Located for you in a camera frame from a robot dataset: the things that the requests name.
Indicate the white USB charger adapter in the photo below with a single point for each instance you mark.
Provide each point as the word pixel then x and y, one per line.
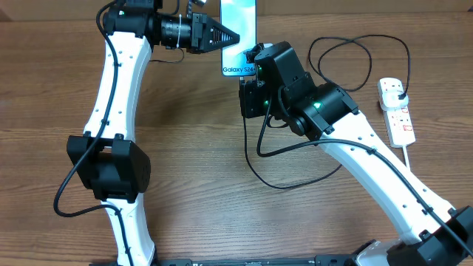
pixel 391 101

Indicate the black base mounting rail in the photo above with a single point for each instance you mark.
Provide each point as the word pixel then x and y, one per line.
pixel 320 260

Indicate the blue screen smartphone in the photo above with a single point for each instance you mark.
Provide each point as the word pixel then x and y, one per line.
pixel 239 16

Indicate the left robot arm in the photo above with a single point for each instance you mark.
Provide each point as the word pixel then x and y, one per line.
pixel 106 156

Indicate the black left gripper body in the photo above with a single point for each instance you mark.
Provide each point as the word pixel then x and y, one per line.
pixel 198 31

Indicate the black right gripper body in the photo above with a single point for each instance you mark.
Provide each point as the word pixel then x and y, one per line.
pixel 256 102

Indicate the white power strip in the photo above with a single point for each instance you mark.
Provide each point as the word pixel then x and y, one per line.
pixel 398 122

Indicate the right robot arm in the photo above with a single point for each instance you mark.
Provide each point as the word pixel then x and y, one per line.
pixel 431 231

